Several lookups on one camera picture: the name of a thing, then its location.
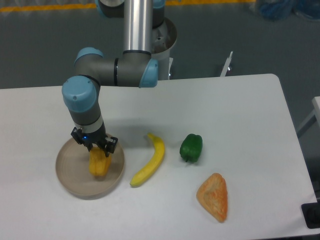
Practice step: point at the yellow banana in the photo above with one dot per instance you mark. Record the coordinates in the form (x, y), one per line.
(153, 164)

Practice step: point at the beige round plate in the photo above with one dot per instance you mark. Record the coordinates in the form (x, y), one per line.
(72, 170)

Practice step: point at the white metal frame leg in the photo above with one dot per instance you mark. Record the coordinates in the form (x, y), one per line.
(225, 70)

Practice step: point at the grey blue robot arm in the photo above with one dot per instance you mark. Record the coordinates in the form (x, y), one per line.
(135, 68)

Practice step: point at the white table at right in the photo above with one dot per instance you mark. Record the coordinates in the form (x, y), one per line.
(312, 118)

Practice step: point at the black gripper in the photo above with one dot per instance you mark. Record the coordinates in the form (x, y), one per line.
(98, 137)

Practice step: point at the orange bread wedge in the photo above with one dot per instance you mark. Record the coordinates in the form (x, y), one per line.
(213, 197)

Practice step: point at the black device at table edge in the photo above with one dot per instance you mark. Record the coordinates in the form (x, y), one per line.
(311, 214)

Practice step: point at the green bell pepper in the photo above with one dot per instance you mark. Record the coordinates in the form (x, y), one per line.
(191, 148)

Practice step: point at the blue plastic bag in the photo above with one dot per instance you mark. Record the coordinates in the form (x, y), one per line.
(276, 10)

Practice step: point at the yellow bell pepper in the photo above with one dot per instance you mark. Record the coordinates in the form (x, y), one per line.
(99, 163)

